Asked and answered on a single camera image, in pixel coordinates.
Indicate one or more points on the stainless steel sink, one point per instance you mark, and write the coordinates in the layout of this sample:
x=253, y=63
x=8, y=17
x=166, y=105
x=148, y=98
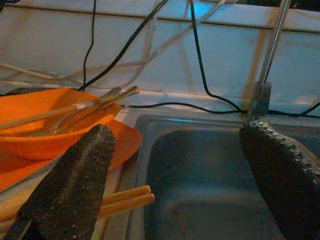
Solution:
x=200, y=175

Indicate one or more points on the silver metal chopstick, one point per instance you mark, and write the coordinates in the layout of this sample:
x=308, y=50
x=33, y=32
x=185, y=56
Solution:
x=131, y=90
x=113, y=92

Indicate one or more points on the orange plastic plate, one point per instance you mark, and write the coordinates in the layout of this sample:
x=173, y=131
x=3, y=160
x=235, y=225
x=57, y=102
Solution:
x=125, y=142

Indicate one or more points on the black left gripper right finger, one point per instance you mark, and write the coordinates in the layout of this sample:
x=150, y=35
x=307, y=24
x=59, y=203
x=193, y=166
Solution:
x=287, y=190

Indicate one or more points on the chrome faucet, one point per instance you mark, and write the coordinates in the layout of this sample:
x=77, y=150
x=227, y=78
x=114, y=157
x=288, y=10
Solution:
x=272, y=50

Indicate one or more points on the silver metal spoon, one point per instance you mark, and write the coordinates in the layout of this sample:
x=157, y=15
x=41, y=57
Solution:
x=53, y=125

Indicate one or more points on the orange plastic bowl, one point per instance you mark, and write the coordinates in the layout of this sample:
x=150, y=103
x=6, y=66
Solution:
x=37, y=148

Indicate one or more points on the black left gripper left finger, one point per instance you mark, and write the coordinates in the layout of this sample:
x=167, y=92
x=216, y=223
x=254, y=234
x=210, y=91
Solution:
x=70, y=190

